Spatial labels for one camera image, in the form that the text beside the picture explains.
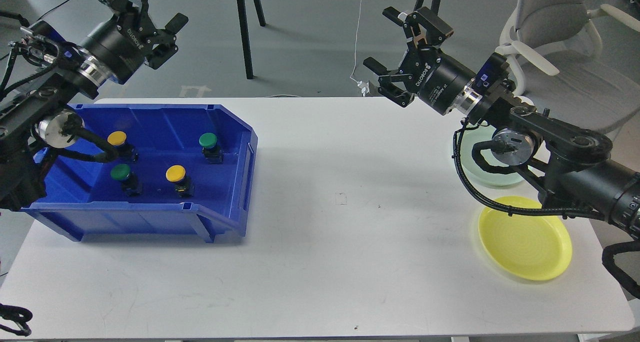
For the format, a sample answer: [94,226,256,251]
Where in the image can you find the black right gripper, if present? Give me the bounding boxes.
[363,7,475,115]

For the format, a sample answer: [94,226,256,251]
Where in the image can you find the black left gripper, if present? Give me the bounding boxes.
[79,0,189,84]

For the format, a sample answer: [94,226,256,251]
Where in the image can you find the green push button front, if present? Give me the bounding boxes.
[109,163,143,197]

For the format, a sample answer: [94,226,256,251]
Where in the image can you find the green push button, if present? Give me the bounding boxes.
[198,132,224,164]
[109,163,143,197]

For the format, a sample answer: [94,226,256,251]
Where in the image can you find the yellow push button front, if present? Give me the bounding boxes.
[165,165,194,198]

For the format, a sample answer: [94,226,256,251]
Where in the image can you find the yellow push button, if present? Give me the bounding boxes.
[107,131,139,163]
[165,165,194,198]

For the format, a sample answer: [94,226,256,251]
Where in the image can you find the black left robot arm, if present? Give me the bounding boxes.
[0,0,188,211]

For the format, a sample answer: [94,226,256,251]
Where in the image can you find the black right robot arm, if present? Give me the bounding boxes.
[363,7,640,297]

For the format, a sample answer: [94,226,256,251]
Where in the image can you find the pale green plate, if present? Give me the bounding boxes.
[460,127,524,189]

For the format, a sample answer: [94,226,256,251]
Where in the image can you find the yellow push button rear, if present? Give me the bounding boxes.
[107,131,139,163]

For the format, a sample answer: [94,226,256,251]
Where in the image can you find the green push button rear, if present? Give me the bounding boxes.
[198,132,224,164]

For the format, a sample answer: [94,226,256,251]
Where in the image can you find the yellow plate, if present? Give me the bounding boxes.
[477,207,573,282]

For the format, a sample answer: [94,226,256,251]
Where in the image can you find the black stand legs left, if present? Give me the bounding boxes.
[234,0,267,80]

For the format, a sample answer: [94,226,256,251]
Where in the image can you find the grey office chair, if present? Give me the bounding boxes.
[496,0,639,139]

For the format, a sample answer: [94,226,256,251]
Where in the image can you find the blue plastic storage bin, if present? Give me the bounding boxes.
[22,103,258,242]

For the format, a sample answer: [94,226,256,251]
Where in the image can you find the white cable with plug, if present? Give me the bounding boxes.
[349,0,372,97]

